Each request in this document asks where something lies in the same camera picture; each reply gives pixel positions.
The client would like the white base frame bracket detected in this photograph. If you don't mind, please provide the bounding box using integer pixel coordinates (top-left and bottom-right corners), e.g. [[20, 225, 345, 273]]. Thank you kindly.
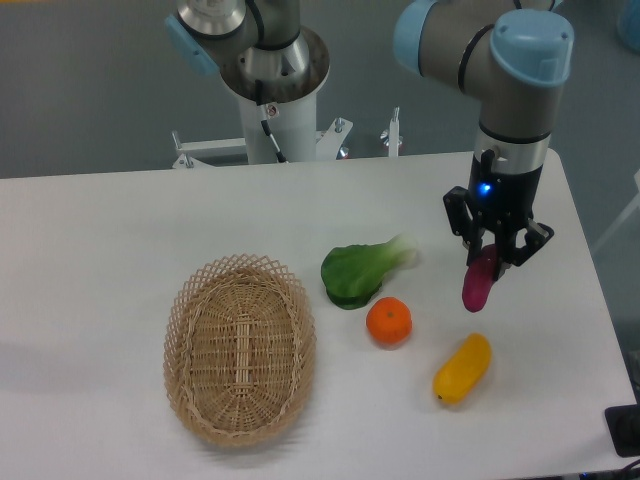
[[171, 117, 354, 169]]

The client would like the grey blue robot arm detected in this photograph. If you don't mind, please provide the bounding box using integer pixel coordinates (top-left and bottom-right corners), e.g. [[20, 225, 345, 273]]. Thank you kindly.
[[165, 1, 574, 277]]

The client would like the white frame right edge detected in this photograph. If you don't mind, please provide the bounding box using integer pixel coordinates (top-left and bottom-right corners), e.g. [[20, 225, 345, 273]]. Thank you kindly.
[[591, 170, 640, 254]]

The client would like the black device at table edge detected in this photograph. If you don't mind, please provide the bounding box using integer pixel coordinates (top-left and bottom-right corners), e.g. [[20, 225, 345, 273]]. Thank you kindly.
[[604, 404, 639, 458]]

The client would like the green bok choy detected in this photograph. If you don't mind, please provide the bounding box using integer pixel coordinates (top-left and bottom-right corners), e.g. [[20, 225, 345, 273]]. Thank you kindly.
[[320, 234, 418, 310]]

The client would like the white clamp with red knob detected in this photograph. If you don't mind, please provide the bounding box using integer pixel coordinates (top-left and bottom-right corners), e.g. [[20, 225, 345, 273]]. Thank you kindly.
[[380, 106, 403, 158]]

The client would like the orange tangerine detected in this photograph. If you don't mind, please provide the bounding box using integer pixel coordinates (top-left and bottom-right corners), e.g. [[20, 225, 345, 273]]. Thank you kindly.
[[366, 297, 413, 346]]

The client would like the woven wicker basket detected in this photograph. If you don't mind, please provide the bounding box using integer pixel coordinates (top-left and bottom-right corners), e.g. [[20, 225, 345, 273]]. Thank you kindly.
[[163, 254, 316, 448]]

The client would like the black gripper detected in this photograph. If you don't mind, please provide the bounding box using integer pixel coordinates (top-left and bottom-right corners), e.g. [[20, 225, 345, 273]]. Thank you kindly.
[[443, 149, 555, 282]]

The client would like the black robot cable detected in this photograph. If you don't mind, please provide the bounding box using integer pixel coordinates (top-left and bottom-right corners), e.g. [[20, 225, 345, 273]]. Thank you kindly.
[[254, 79, 290, 164]]

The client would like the purple sweet potato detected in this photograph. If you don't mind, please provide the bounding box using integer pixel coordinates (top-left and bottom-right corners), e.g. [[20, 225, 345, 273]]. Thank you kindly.
[[461, 244, 498, 313]]

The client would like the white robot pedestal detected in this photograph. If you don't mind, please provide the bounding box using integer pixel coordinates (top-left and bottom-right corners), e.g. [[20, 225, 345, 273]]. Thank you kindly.
[[221, 27, 329, 165]]

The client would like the yellow mango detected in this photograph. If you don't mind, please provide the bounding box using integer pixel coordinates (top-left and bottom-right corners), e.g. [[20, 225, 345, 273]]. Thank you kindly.
[[432, 333, 493, 405]]

